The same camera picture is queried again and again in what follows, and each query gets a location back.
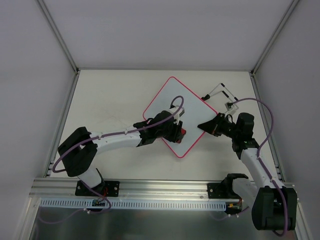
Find red bone-shaped eraser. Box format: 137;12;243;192
176;128;187;144

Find pink framed whiteboard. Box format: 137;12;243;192
142;76;218;159

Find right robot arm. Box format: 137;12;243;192
197;112;298;236

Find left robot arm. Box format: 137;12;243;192
57;107;186;197

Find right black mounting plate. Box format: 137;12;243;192
206;182;228;199

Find black mounting plate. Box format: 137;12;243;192
206;182;228;199
75;180;120;197

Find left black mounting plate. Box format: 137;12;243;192
75;180;120;197

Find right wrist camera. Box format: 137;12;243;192
224;102;239;116

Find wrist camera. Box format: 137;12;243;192
224;102;239;116
174;107;185;125

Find wire whiteboard stand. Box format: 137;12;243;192
200;82;239;110

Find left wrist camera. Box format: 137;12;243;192
174;107;185;125

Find white slotted cable duct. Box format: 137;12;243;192
39;197;227;212

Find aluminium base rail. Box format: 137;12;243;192
29;177;298;203

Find right aluminium frame post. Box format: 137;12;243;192
250;0;300;76

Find aluminium frame post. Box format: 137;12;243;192
250;0;300;76
35;0;79;74

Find left aluminium frame post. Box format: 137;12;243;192
35;0;79;74

